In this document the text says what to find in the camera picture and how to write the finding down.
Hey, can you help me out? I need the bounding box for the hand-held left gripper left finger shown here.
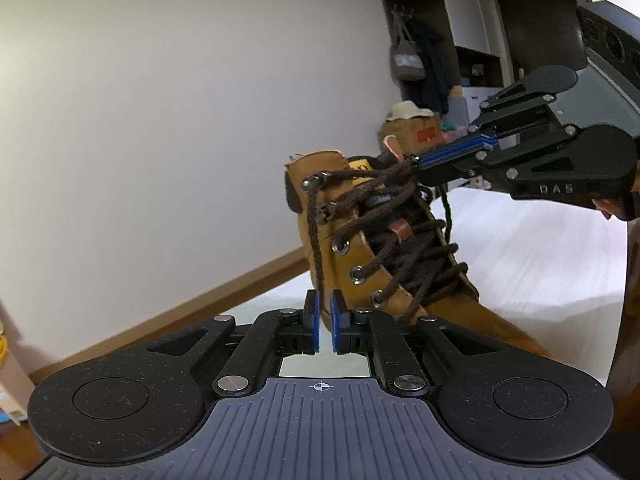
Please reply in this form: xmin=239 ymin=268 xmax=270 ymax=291
xmin=147 ymin=290 xmax=321 ymax=401

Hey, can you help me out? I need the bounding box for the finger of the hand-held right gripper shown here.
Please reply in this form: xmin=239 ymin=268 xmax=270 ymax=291
xmin=418 ymin=127 xmax=577 ymax=187
xmin=413 ymin=85 xmax=567 ymax=161

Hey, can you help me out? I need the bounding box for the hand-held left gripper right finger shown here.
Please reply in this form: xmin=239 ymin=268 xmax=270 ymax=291
xmin=330 ymin=291 xmax=501 ymax=401

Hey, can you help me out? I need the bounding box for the dark brown shoelace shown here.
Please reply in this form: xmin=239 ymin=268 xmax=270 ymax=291
xmin=302 ymin=157 xmax=473 ymax=328

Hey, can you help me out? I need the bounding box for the brown leather boot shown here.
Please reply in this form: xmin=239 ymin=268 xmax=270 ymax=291
xmin=282 ymin=150 xmax=558 ymax=361

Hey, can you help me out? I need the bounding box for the person's right hand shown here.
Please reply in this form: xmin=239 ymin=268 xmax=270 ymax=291
xmin=591 ymin=195 xmax=632 ymax=222

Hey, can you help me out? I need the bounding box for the white cabinet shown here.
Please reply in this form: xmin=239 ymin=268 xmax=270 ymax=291
xmin=460 ymin=86 xmax=503 ymax=128

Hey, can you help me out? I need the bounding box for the cardboard box with red print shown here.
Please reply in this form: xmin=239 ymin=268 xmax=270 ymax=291
xmin=382 ymin=112 xmax=443 ymax=153

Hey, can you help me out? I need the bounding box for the beige hat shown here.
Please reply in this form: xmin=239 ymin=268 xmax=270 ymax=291
xmin=387 ymin=101 xmax=433 ymax=122

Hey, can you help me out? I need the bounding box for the dark wooden door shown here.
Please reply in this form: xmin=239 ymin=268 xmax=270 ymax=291
xmin=492 ymin=0 xmax=588 ymax=91

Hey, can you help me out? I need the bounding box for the dark hanging coat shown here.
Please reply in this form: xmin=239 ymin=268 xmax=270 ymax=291
xmin=412 ymin=22 xmax=453 ymax=116

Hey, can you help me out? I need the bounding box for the grey hanging bag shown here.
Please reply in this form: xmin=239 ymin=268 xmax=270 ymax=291
xmin=389 ymin=7 xmax=427 ymax=82

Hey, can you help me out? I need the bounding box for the tall wall cabinet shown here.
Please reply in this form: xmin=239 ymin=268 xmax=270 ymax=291
xmin=375 ymin=0 xmax=506 ymax=106

